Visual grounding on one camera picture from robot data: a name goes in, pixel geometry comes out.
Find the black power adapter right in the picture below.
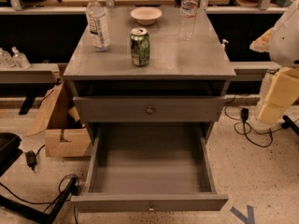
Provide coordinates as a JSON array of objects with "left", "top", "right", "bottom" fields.
[{"left": 240, "top": 108, "right": 249, "bottom": 121}]

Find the black caster leg right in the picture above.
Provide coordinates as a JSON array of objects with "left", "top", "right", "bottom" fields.
[{"left": 281, "top": 115, "right": 299, "bottom": 135}]

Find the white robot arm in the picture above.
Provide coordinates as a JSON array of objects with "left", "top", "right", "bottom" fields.
[{"left": 249, "top": 0, "right": 299, "bottom": 126}]

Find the white paper bowl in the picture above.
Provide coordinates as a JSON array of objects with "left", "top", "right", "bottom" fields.
[{"left": 131, "top": 7, "right": 162, "bottom": 25}]

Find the black power adapter left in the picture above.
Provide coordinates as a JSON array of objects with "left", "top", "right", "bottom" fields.
[{"left": 25, "top": 150, "right": 36, "bottom": 169}]

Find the green soda can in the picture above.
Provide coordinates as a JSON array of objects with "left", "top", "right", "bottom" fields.
[{"left": 130, "top": 27, "right": 150, "bottom": 66}]

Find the black power adapter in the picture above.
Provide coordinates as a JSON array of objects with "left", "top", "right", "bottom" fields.
[
  {"left": 25, "top": 150, "right": 36, "bottom": 169},
  {"left": 240, "top": 108, "right": 249, "bottom": 121}
]

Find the sanitizer bottle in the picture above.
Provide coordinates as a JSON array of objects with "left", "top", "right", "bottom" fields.
[
  {"left": 12, "top": 47, "right": 31, "bottom": 69},
  {"left": 0, "top": 48, "right": 15, "bottom": 67}
]

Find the black metal stand base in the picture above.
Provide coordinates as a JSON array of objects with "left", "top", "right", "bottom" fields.
[{"left": 0, "top": 175, "right": 81, "bottom": 224}]

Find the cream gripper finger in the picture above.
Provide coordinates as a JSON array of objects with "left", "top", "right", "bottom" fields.
[
  {"left": 249, "top": 28, "right": 273, "bottom": 52},
  {"left": 256, "top": 67, "right": 299, "bottom": 125}
]

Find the grey wooden drawer cabinet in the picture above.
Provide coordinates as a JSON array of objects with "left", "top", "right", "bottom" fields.
[{"left": 64, "top": 7, "right": 235, "bottom": 135}]

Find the small white pump bottle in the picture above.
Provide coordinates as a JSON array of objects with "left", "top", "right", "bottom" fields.
[{"left": 221, "top": 39, "right": 229, "bottom": 51}]

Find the open cardboard box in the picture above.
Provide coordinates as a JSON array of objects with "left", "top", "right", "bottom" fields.
[{"left": 27, "top": 83, "right": 92, "bottom": 158}]

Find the grey top drawer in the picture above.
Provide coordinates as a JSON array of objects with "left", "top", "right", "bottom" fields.
[{"left": 74, "top": 97, "right": 224, "bottom": 122}]

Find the white labelled plastic bottle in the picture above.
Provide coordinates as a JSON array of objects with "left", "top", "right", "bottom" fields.
[{"left": 86, "top": 0, "right": 110, "bottom": 51}]

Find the sanitizer bottle left outer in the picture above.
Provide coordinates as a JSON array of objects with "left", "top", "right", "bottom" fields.
[{"left": 0, "top": 48, "right": 15, "bottom": 67}]

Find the clear water bottle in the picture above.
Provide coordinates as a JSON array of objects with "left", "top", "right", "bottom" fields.
[{"left": 178, "top": 0, "right": 199, "bottom": 41}]

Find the sanitizer bottle left inner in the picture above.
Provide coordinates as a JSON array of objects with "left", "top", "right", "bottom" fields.
[{"left": 12, "top": 47, "right": 31, "bottom": 69}]

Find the grey drawer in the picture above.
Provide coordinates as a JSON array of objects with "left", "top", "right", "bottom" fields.
[
  {"left": 71, "top": 124, "right": 228, "bottom": 213},
  {"left": 74, "top": 97, "right": 224, "bottom": 122}
]

